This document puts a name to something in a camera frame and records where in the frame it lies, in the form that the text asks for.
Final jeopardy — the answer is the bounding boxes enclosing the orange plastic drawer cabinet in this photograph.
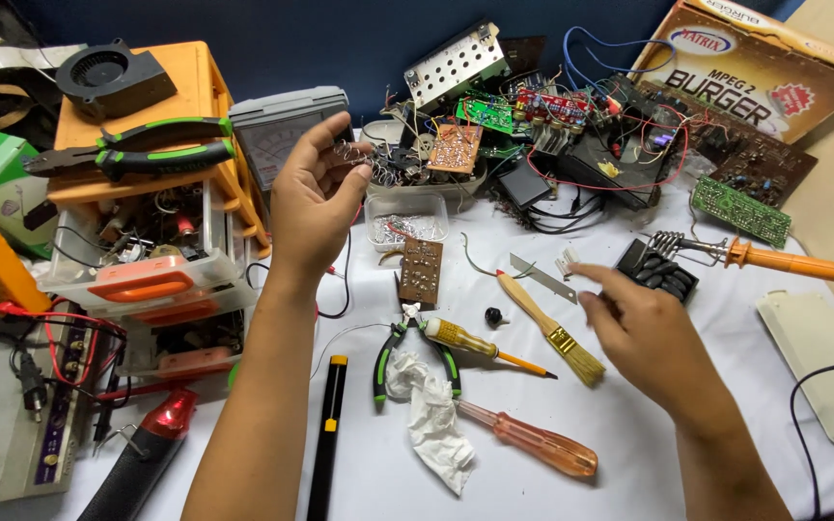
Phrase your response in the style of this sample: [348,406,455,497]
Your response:
[39,41,274,379]

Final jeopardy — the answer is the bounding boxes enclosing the printed brown cardboard box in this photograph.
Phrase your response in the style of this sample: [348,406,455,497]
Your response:
[626,0,834,146]

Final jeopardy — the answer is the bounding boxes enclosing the crumpled white tissue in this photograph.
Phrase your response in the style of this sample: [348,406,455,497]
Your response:
[386,350,477,498]

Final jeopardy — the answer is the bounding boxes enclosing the red circuit board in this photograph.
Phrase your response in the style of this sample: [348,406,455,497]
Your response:
[514,87,597,125]

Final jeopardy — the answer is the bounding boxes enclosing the wooden paint brush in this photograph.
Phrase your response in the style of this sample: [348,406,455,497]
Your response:
[496,269,608,388]

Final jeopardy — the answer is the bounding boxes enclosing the brown perforated circuit board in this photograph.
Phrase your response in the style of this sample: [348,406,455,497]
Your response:
[427,123,485,176]

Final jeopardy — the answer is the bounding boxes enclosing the black power supply box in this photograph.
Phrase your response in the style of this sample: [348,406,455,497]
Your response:
[553,126,681,212]

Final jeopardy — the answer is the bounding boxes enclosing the black yellow desoldering pump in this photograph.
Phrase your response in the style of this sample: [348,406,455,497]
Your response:
[306,354,350,521]

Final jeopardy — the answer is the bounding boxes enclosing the small black screen module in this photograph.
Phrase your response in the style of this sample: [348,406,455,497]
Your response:
[497,159,556,212]

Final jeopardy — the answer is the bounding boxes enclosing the red black glue gun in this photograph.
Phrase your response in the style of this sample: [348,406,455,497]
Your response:
[75,386,201,521]

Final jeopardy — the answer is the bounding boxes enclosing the thin green wire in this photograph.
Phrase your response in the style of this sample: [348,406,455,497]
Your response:
[459,232,536,281]

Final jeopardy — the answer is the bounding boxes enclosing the orange clear handled screwdriver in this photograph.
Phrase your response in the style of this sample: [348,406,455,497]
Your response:
[456,398,599,479]

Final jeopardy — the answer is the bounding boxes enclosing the small green black cutters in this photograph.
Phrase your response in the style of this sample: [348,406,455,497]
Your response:
[372,303,463,404]

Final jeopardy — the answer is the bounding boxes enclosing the blue wire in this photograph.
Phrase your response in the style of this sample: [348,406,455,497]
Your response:
[561,25,679,94]

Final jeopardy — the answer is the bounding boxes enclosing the silver amplifier panel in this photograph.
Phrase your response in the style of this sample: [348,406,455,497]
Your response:
[0,311,103,509]

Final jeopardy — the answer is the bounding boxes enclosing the thin black wire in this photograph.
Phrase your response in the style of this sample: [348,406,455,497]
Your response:
[245,230,354,321]

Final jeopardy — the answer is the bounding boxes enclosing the white plastic cover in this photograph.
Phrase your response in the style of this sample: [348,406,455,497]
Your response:
[755,288,834,451]

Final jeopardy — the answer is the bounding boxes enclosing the black blower fan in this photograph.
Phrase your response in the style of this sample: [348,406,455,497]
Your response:
[55,39,178,121]

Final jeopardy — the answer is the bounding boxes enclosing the person's right hand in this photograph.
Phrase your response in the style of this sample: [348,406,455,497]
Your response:
[569,262,712,425]

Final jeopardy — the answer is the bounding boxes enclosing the silver cutter blade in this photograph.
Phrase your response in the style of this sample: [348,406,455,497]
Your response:
[509,252,579,305]

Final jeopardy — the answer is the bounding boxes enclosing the thin white wire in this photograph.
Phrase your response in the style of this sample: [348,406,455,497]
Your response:
[307,321,394,382]

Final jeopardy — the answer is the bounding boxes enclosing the clear box of metal parts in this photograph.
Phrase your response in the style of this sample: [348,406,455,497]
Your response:
[363,191,450,253]

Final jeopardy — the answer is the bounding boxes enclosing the person's left hand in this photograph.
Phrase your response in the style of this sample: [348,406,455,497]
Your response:
[270,112,375,285]

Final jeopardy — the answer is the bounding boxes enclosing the large brown circuit board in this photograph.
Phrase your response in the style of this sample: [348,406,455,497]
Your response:
[637,78,820,211]

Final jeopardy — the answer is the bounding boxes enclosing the silver solder wire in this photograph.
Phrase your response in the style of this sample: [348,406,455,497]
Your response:
[332,140,376,183]

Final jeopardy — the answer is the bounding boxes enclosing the grey analog multimeter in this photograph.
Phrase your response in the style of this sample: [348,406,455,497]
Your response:
[228,86,354,193]

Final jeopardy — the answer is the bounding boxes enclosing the perforated metal chassis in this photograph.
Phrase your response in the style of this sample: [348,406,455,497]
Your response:
[402,19,513,114]

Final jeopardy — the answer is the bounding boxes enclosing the small green circuit board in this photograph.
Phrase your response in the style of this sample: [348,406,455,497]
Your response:
[455,96,516,136]

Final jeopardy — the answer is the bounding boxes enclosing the yellow handled screwdriver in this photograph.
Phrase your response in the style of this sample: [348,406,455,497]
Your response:
[423,317,560,381]

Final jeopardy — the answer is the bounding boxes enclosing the small white plastic connector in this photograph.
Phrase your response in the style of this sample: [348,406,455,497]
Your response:
[555,247,583,280]

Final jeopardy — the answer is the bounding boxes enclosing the bundle of black cables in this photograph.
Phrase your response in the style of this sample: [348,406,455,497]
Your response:
[528,190,608,237]

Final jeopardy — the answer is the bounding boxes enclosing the orange handled soldering iron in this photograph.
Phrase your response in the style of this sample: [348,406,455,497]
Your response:
[667,234,834,291]

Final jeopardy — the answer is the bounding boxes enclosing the black soldering iron stand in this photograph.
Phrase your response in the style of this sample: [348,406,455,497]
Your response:
[613,231,701,305]

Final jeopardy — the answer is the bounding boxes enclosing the small brown circuit board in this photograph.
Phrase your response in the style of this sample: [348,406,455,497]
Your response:
[396,238,445,305]

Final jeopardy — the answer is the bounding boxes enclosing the black power plug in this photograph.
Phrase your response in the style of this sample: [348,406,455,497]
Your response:
[14,350,49,425]

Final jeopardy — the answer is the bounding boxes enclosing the large green black pliers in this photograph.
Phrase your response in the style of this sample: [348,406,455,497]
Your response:
[23,116,237,183]

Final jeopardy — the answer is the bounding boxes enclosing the white tray of parts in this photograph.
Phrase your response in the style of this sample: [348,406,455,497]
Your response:
[358,119,492,215]

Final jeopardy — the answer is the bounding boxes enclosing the red probe wire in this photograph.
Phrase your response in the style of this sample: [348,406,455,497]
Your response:
[0,300,129,389]

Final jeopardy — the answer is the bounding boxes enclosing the long green circuit board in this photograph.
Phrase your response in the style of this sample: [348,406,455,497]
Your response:
[691,173,793,250]

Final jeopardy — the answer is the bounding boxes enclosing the flat grey ribbon cable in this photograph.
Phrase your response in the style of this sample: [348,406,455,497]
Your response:
[0,43,86,133]

